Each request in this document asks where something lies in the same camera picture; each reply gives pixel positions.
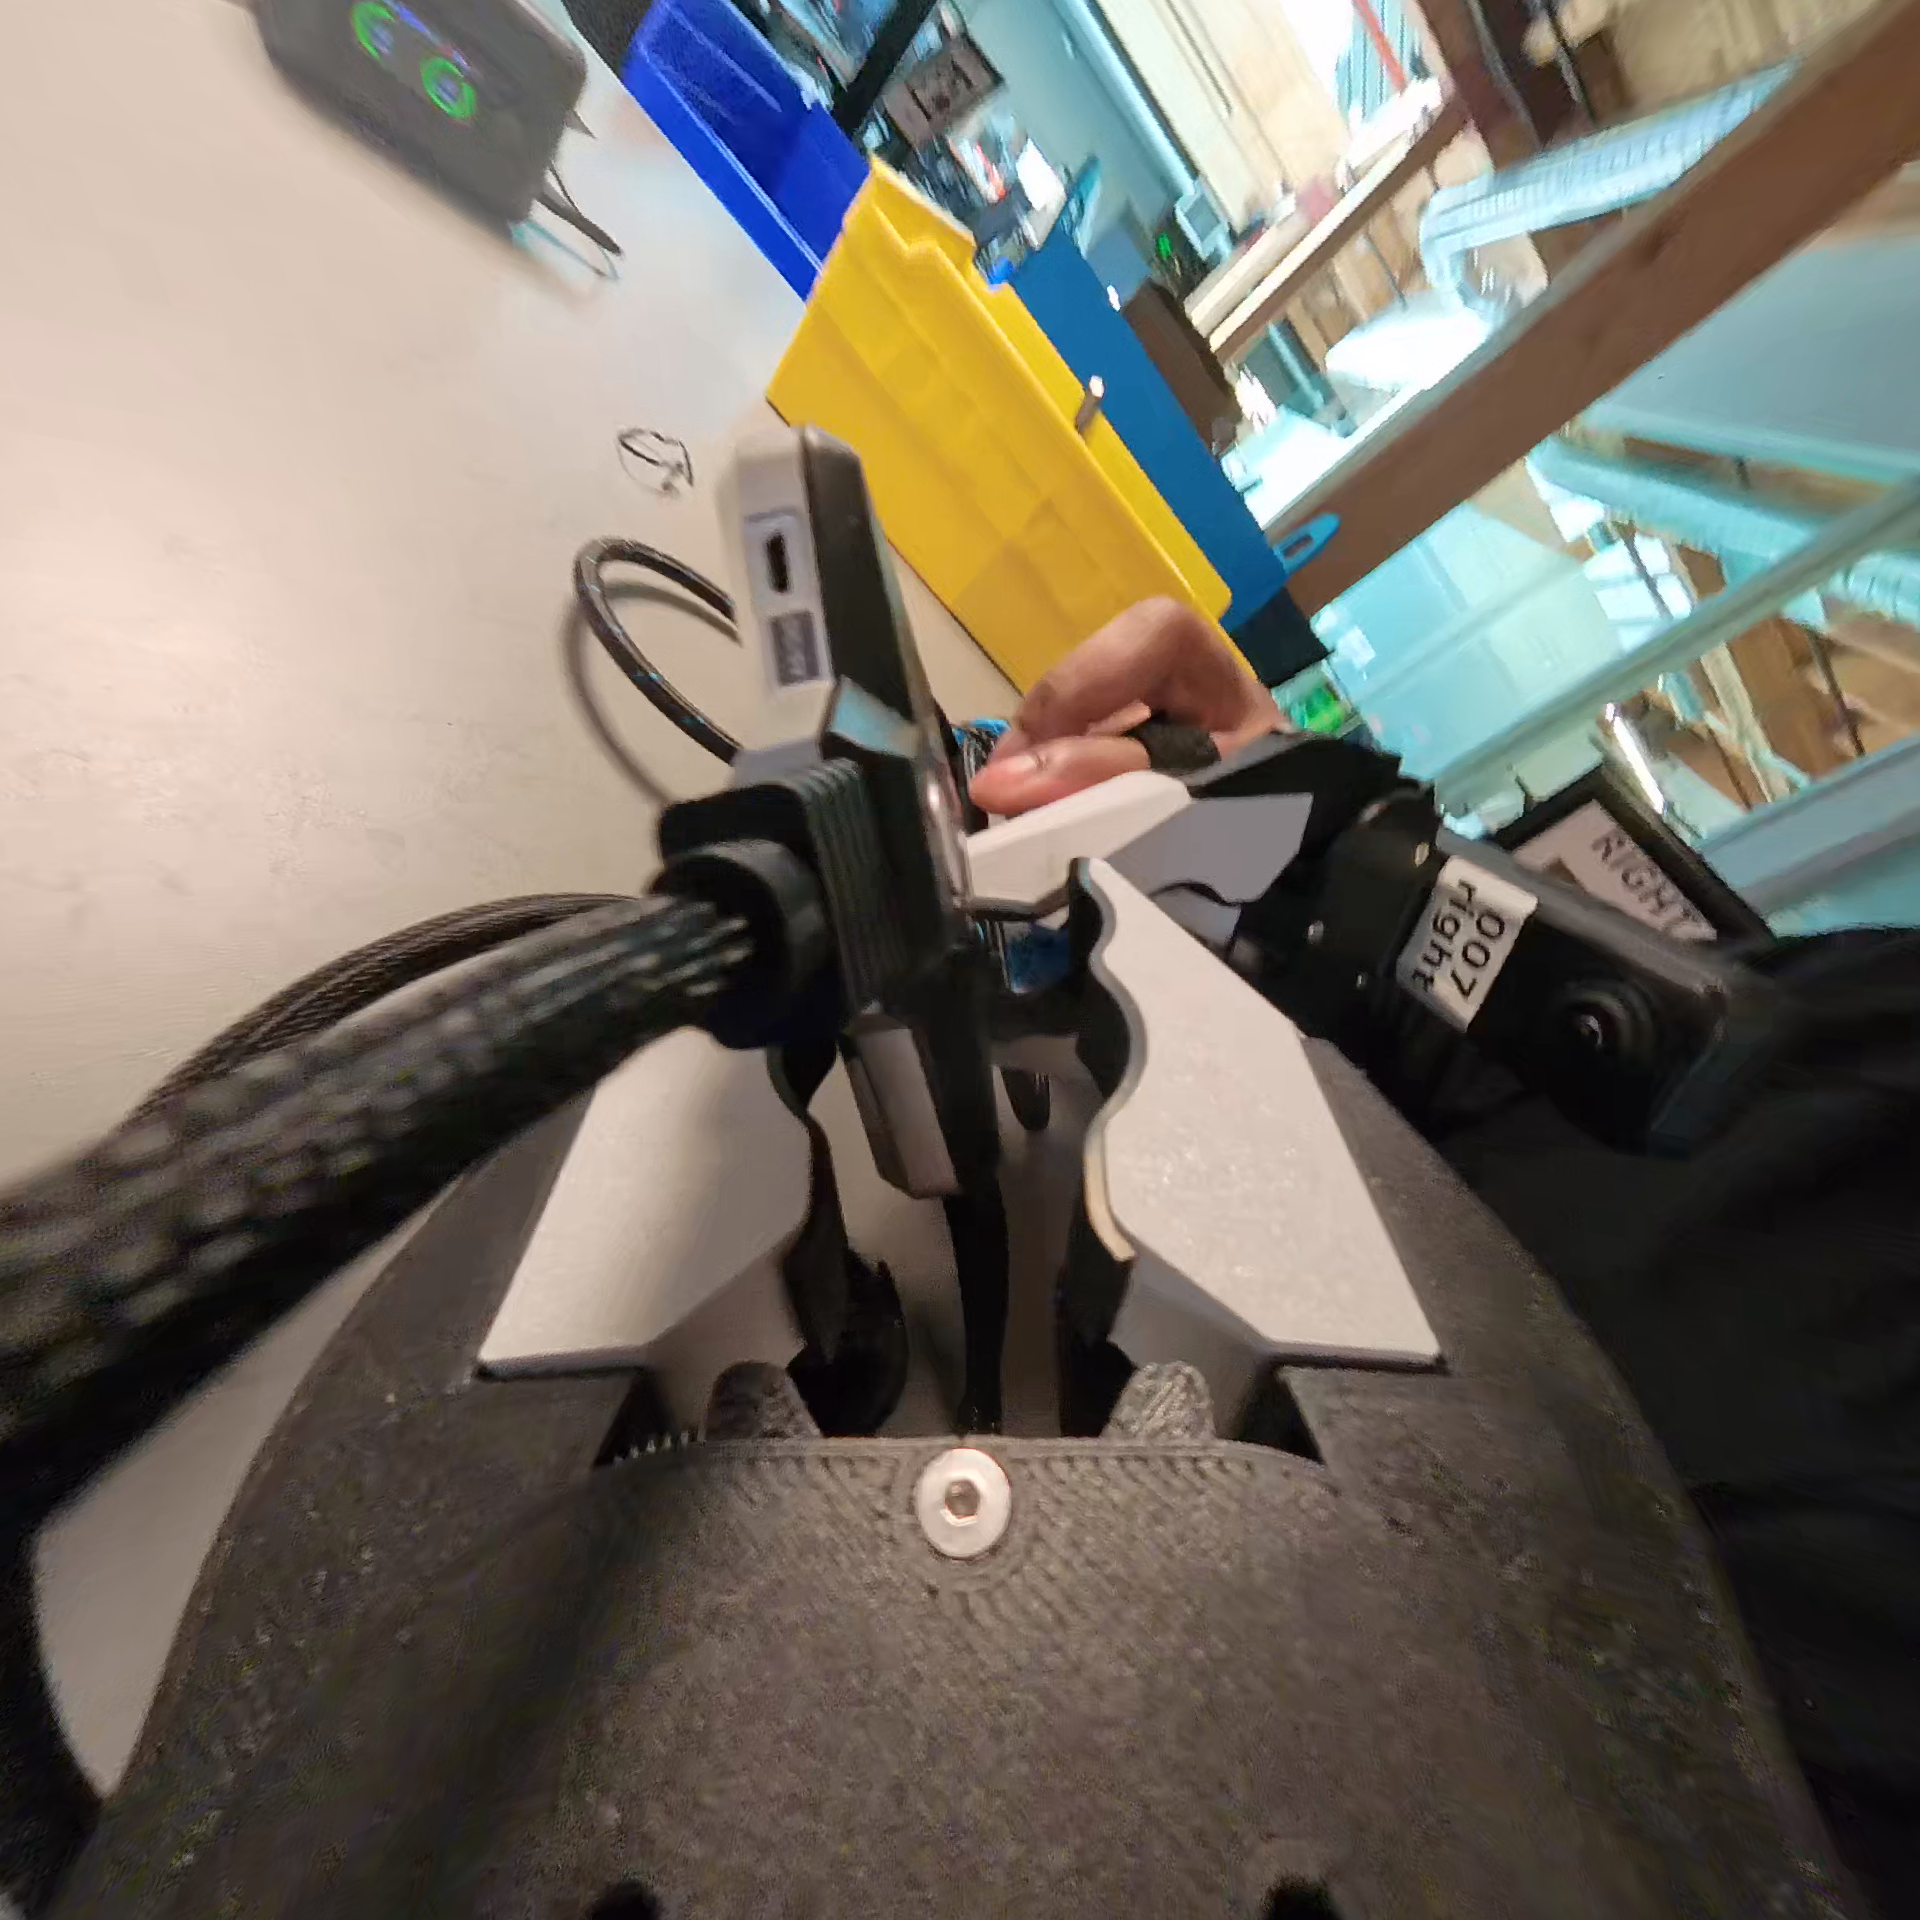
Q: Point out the black framed label sign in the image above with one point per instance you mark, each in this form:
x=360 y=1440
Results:
x=1642 y=873

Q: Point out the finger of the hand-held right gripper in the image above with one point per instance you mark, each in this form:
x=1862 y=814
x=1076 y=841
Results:
x=1060 y=841
x=1231 y=841

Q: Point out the blue plastic bin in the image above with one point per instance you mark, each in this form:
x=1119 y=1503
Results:
x=739 y=141
x=1143 y=390

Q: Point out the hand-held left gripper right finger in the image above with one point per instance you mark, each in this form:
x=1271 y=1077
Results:
x=1261 y=1196

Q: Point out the person's right hand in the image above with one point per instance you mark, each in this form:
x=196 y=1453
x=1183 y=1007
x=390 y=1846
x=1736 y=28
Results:
x=1143 y=676

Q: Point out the wooden beam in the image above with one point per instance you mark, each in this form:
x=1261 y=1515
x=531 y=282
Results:
x=1621 y=291

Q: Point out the large yellow plastic bin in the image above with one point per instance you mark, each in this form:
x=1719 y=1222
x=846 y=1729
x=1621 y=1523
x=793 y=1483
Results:
x=960 y=422

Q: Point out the grey power station with display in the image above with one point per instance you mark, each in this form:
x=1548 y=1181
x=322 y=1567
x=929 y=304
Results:
x=437 y=105

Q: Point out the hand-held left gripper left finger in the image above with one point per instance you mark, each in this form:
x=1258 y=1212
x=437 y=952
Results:
x=655 y=1248

